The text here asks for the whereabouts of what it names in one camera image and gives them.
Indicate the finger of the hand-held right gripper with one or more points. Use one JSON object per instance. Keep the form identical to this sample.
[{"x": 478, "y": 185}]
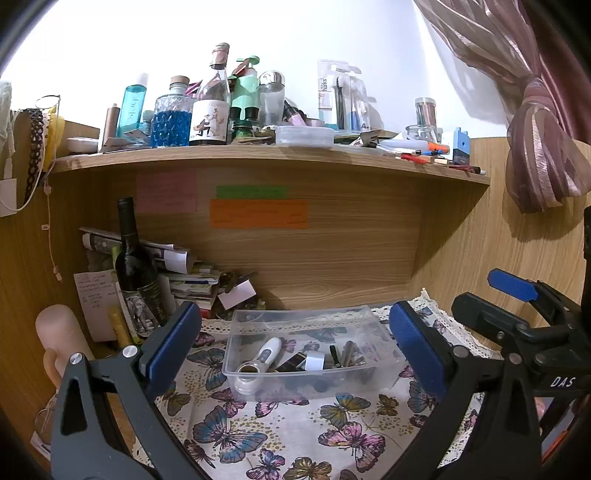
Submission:
[
  {"x": 482, "y": 318},
  {"x": 510, "y": 284}
]

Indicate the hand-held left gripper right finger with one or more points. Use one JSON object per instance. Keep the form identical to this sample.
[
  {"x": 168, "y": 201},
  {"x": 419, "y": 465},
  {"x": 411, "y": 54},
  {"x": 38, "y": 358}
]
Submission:
[{"x": 415, "y": 344}]

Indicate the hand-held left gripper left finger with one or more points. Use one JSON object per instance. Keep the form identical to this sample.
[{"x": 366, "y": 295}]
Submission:
[{"x": 171, "y": 346}]

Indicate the silver metal pen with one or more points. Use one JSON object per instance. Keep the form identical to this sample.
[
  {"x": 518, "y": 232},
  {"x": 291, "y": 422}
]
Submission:
[{"x": 353, "y": 354}]

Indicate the white handheld magnifier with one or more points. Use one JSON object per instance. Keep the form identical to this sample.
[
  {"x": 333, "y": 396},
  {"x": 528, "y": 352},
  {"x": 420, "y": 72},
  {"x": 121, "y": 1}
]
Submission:
[{"x": 258, "y": 364}]

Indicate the white plug adapter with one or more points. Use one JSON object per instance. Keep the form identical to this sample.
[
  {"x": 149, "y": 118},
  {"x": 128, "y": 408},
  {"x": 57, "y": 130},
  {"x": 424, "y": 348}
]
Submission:
[{"x": 315, "y": 361}]

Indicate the clear plastic box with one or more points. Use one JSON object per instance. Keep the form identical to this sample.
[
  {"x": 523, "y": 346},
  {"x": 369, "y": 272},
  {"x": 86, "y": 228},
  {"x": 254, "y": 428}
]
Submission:
[{"x": 318, "y": 383}]

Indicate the black and gold lighter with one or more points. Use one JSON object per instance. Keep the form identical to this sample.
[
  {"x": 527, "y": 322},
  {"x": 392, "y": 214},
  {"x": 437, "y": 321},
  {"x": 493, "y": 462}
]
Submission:
[{"x": 292, "y": 363}]

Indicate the person's right hand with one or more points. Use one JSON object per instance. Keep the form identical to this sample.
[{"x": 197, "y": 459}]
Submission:
[{"x": 540, "y": 413}]

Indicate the yellow tube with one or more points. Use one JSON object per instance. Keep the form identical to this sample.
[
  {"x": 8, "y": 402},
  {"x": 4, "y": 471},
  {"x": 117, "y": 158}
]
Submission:
[{"x": 121, "y": 327}]

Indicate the stack of small books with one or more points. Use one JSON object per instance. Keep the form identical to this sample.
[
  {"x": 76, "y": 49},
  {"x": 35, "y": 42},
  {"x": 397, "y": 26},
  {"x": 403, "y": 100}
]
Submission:
[{"x": 194, "y": 286}]

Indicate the brown bottle with white tag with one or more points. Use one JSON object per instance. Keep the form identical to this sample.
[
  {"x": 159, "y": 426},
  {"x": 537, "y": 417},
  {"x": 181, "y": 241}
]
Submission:
[{"x": 235, "y": 293}]

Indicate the dark wine bottle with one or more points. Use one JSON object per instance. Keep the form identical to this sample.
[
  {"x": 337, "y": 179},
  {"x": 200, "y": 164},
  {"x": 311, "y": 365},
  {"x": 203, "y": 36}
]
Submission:
[{"x": 134, "y": 272}]

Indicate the white handwritten paper note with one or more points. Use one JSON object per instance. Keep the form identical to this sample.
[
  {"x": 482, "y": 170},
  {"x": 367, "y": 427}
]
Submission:
[{"x": 94, "y": 300}]

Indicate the rolled newspapers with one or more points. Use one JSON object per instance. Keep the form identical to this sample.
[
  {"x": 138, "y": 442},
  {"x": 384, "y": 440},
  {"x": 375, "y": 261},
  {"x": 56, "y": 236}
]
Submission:
[{"x": 157, "y": 254}]

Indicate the pale pink cylinder candle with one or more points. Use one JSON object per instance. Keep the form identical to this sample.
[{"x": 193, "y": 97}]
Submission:
[{"x": 62, "y": 332}]

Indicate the butterfly print tablecloth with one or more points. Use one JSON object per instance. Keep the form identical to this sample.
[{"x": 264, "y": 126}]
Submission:
[{"x": 286, "y": 434}]

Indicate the blue plastic box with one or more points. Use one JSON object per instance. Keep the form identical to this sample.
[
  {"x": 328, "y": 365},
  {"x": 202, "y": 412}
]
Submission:
[{"x": 461, "y": 146}]

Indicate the mauve striped curtain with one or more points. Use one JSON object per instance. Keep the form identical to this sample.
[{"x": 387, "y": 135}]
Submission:
[{"x": 540, "y": 138}]

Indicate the orange marker pen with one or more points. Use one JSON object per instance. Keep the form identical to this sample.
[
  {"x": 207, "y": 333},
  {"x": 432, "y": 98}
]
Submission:
[{"x": 437, "y": 148}]

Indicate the pink sticky note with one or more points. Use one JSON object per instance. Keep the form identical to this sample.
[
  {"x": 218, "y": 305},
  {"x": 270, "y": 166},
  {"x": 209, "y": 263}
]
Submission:
[{"x": 166, "y": 191}]

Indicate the orange sticky note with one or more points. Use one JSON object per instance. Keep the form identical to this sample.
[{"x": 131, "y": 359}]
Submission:
[{"x": 258, "y": 213}]

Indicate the green sticky note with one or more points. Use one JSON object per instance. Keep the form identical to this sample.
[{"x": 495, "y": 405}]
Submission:
[{"x": 251, "y": 192}]

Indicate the glass jar with sticks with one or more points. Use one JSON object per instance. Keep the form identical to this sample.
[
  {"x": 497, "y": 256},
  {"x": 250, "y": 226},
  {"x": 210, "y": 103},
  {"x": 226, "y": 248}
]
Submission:
[{"x": 425, "y": 113}]

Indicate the wooden shelf board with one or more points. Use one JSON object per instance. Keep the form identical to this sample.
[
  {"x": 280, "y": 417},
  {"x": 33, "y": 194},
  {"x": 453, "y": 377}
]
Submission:
[{"x": 277, "y": 157}]

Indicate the glass bottle with blue beads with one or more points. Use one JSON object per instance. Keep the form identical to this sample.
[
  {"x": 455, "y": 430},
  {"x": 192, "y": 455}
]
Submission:
[{"x": 171, "y": 124}]

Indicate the tall clear labelled glass bottle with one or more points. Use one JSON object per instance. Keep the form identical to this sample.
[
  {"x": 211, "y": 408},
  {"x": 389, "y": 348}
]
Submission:
[{"x": 210, "y": 120}]

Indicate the clear lidded plastic container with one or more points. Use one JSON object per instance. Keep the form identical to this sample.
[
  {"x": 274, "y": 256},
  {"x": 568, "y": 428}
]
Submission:
[{"x": 304, "y": 136}]

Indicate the leopard print headband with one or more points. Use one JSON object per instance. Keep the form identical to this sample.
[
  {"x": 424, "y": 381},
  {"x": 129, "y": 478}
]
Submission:
[{"x": 36, "y": 147}]

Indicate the blue liquid plastic bottle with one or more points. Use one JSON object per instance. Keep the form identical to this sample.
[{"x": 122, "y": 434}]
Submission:
[{"x": 131, "y": 108}]

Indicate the packaged toothbrush set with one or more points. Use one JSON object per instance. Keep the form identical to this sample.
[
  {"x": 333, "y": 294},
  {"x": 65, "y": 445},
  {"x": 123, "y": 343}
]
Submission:
[{"x": 341, "y": 99}]

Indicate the mint green spray bottle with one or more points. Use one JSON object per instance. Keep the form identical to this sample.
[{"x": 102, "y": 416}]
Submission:
[{"x": 244, "y": 99}]

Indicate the clear bottle with silver cap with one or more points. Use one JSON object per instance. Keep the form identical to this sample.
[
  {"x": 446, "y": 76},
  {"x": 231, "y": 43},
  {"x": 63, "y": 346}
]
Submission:
[{"x": 272, "y": 101}]

